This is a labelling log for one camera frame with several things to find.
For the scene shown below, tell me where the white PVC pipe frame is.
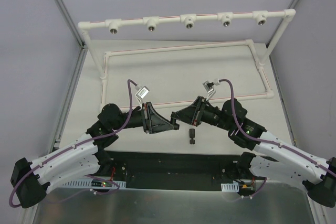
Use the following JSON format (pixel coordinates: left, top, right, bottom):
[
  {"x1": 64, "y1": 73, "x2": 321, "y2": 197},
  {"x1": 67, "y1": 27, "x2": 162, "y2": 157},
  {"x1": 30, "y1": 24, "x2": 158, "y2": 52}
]
[{"x1": 77, "y1": 9, "x2": 296, "y2": 109}]

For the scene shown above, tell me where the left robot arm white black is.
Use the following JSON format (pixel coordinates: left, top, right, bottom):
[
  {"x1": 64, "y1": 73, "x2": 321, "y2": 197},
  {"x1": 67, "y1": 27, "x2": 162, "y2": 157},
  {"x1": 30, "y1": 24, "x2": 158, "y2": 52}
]
[{"x1": 9, "y1": 102, "x2": 179, "y2": 208}]

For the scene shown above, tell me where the left white cable duct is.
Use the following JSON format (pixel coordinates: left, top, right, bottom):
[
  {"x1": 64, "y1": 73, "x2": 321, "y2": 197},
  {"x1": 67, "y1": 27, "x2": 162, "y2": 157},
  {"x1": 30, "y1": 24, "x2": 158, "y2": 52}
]
[{"x1": 60, "y1": 178, "x2": 127, "y2": 189}]

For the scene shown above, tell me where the left aluminium frame post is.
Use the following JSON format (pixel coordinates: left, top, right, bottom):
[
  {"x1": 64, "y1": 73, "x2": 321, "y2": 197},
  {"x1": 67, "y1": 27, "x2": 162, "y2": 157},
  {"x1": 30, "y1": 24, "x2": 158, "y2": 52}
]
[{"x1": 47, "y1": 0, "x2": 87, "y2": 153}]

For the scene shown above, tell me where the black faucet valve handle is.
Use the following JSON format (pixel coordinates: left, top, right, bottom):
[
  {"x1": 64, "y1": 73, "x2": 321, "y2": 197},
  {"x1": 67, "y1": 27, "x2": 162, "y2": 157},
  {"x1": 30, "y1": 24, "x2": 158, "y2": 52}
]
[{"x1": 188, "y1": 128, "x2": 196, "y2": 145}]

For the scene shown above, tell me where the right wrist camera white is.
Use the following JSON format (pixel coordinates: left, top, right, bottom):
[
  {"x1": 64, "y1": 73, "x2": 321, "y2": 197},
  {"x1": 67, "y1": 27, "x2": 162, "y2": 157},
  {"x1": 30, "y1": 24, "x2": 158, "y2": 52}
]
[{"x1": 203, "y1": 79, "x2": 220, "y2": 101}]

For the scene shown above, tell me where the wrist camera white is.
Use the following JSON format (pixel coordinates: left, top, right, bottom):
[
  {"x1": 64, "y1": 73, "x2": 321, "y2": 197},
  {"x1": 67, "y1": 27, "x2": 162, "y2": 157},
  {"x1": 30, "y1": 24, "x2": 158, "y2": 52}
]
[
  {"x1": 135, "y1": 85, "x2": 150, "y2": 106},
  {"x1": 203, "y1": 79, "x2": 220, "y2": 101}
]

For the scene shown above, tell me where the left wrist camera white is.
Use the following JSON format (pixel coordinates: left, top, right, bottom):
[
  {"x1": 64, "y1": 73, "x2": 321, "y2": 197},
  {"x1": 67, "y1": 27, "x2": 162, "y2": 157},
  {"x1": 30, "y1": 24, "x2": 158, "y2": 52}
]
[{"x1": 135, "y1": 85, "x2": 150, "y2": 106}]

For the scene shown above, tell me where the white cable duct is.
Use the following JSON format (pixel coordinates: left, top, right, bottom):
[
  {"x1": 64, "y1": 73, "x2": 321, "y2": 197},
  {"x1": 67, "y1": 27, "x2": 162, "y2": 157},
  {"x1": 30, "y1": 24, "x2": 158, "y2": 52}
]
[
  {"x1": 220, "y1": 182, "x2": 239, "y2": 193},
  {"x1": 60, "y1": 178, "x2": 127, "y2": 189}
]

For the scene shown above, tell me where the black L-shaped faucet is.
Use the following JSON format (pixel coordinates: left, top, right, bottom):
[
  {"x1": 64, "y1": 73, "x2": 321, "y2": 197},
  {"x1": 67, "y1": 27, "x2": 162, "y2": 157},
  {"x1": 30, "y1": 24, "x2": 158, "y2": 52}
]
[{"x1": 171, "y1": 118, "x2": 180, "y2": 130}]

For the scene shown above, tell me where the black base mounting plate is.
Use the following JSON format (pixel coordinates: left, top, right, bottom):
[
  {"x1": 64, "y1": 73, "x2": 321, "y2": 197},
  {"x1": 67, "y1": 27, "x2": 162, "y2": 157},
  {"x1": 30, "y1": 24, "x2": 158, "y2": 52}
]
[{"x1": 91, "y1": 151, "x2": 261, "y2": 191}]

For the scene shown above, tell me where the right white cable duct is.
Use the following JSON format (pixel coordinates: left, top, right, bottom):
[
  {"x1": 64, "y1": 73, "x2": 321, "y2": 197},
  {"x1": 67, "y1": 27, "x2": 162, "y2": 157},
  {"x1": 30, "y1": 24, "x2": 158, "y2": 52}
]
[{"x1": 220, "y1": 182, "x2": 239, "y2": 193}]

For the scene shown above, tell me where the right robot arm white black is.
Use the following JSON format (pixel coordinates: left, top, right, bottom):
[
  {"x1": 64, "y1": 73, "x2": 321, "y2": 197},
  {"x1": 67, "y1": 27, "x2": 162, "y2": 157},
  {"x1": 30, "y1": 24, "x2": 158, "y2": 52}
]
[{"x1": 171, "y1": 97, "x2": 335, "y2": 208}]

